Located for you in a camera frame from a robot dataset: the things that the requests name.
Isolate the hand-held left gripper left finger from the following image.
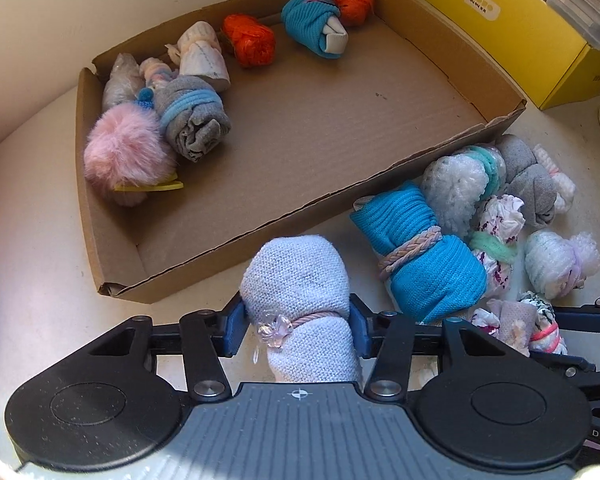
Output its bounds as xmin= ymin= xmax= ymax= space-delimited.
xmin=87 ymin=294 xmax=248 ymax=403

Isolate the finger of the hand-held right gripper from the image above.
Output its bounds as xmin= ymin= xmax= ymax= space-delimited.
xmin=527 ymin=351 xmax=600 ymax=401
xmin=547 ymin=277 xmax=600 ymax=335

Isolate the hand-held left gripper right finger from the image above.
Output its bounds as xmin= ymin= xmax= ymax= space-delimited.
xmin=349 ymin=294 xmax=518 ymax=403

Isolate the green striped bundle pink tie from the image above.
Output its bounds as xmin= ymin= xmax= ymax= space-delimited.
xmin=517 ymin=292 xmax=568 ymax=356

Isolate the beige floral fabric bundle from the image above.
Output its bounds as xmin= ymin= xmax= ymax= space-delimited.
xmin=470 ymin=299 xmax=540 ymax=358

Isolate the pale pink fluffy sock roll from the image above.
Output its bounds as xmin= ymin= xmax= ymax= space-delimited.
xmin=524 ymin=230 xmax=600 ymax=300

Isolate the lavender knit sock bundle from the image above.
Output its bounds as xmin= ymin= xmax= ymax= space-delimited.
xmin=239 ymin=234 xmax=365 ymax=385

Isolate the blue sock bundle braided tie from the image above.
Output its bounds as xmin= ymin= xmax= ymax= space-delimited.
xmin=350 ymin=181 xmax=488 ymax=326

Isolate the floral bundle green tie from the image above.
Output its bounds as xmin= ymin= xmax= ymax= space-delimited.
xmin=467 ymin=195 xmax=526 ymax=291

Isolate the plain grey sock bundle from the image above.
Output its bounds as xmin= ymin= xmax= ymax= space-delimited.
xmin=495 ymin=134 xmax=558 ymax=228

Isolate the bubble wrap bundle teal tie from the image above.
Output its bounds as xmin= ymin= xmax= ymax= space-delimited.
xmin=421 ymin=145 xmax=507 ymax=238

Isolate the shallow cardboard box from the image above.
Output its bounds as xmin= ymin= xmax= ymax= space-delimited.
xmin=75 ymin=0 xmax=528 ymax=304

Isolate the pink fluffy pompom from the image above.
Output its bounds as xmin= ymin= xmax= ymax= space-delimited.
xmin=83 ymin=104 xmax=178 ymax=206

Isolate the grey sock bundle blue tie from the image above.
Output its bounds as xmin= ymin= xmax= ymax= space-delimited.
xmin=157 ymin=76 xmax=232 ymax=163

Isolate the pastel striped bundle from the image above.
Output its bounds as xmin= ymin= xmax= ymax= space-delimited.
xmin=139 ymin=57 xmax=178 ymax=93

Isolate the white sock bundle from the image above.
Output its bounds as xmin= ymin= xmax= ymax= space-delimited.
xmin=166 ymin=21 xmax=231 ymax=93

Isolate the clear plastic bundle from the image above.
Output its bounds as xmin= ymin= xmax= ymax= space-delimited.
xmin=101 ymin=52 xmax=146 ymax=113

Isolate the orange bundle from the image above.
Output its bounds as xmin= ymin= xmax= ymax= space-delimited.
xmin=221 ymin=13 xmax=277 ymax=68
xmin=327 ymin=0 xmax=376 ymax=27

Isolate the blue sock bundle dark tie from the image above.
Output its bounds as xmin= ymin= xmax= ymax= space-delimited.
xmin=280 ymin=0 xmax=350 ymax=60

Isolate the small white bundle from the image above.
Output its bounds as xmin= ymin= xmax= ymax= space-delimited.
xmin=532 ymin=143 xmax=578 ymax=216

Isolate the yellow hair clip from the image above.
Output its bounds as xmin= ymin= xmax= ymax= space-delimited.
xmin=112 ymin=180 xmax=185 ymax=193

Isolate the yellow box white label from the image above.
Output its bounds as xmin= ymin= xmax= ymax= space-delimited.
xmin=409 ymin=0 xmax=600 ymax=111

